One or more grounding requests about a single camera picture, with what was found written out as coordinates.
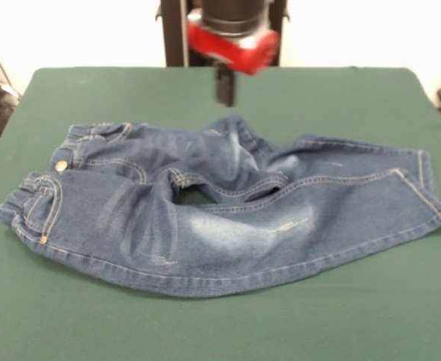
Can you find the dark green table cloth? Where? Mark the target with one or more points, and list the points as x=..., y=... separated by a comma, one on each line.
x=168, y=331

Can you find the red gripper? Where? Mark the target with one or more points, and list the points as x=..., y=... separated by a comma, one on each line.
x=235, y=52

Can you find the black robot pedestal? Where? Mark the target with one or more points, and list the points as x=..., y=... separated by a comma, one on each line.
x=175, y=37

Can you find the blue denim jeans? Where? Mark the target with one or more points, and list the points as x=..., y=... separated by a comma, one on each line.
x=224, y=225

